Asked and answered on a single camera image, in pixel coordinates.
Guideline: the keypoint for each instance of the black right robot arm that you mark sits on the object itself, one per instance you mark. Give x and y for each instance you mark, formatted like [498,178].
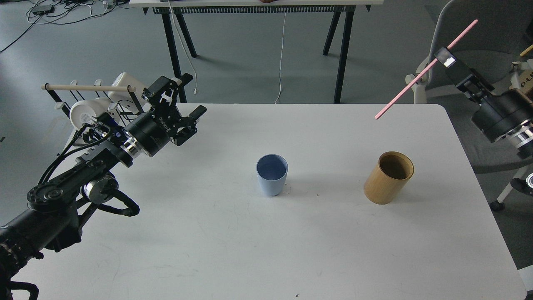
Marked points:
[522,146]

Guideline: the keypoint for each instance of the black wire cup rack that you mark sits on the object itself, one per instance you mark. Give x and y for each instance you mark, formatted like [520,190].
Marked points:
[65,96]

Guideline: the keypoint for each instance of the white square mug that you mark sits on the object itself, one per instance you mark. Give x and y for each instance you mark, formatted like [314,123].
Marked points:
[124,98]

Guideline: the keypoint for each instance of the blue plastic cup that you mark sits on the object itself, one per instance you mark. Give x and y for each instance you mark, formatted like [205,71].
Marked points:
[271,172]

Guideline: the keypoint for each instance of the white cup on rack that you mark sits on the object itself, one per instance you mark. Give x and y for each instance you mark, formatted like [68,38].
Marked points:
[85,110]

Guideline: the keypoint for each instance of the pink chopstick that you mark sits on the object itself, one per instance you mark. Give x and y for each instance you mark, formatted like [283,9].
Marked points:
[428,67]

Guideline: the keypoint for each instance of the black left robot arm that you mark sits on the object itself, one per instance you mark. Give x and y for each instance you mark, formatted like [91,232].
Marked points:
[79,182]

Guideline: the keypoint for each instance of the bamboo cylinder holder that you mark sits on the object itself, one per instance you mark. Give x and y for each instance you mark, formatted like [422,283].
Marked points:
[391,173]

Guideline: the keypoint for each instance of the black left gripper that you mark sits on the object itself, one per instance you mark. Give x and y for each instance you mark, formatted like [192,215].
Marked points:
[154,129]

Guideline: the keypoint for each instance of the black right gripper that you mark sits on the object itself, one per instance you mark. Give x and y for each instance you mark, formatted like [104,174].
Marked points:
[508,115]

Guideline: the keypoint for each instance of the black trestle background table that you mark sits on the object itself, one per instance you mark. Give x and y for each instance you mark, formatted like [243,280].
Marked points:
[253,34]

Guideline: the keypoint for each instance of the cardboard box with white stand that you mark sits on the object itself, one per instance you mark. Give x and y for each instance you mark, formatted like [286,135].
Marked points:
[522,73]

